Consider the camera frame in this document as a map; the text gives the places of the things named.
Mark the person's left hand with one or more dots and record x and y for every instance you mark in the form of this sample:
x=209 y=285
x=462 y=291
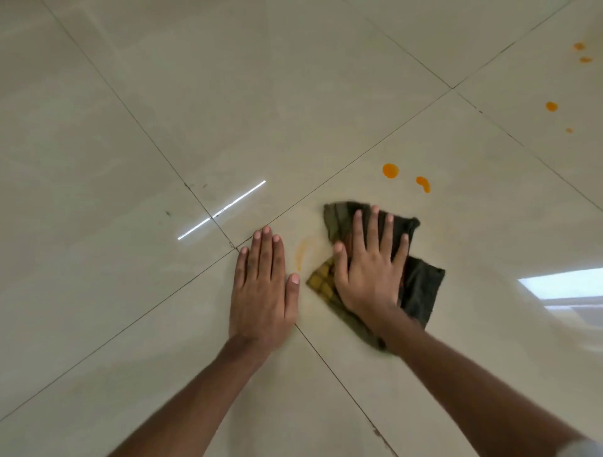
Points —
x=261 y=306

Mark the person's right hand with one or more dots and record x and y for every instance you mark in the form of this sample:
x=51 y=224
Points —
x=370 y=287

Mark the person's left little finger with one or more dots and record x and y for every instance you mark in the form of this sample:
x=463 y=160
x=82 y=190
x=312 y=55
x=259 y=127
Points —
x=240 y=270

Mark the person's left thumb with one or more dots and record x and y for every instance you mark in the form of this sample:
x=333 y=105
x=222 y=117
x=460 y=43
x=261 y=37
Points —
x=292 y=296

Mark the person's right little finger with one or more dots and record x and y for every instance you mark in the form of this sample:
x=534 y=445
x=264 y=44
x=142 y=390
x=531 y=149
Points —
x=401 y=256

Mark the person's right thumb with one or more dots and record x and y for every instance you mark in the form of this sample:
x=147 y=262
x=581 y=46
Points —
x=340 y=268

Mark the person's left middle finger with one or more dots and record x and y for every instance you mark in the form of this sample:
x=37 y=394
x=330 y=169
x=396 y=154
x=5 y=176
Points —
x=266 y=259

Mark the person's right middle finger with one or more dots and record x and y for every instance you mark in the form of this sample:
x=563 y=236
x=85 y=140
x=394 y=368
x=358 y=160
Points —
x=375 y=235

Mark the dark green checked cleaning cloth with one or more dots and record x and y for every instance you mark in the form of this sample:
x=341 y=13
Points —
x=421 y=292

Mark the person's right forearm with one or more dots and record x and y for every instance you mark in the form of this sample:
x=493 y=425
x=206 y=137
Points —
x=471 y=390

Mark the person's left forearm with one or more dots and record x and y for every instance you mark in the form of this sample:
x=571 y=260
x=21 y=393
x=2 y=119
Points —
x=198 y=405

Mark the large round orange liquid drop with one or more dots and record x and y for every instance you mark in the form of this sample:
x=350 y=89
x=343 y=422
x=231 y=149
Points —
x=390 y=170

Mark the elongated orange liquid drop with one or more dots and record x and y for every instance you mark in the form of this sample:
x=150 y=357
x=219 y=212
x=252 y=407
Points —
x=424 y=184

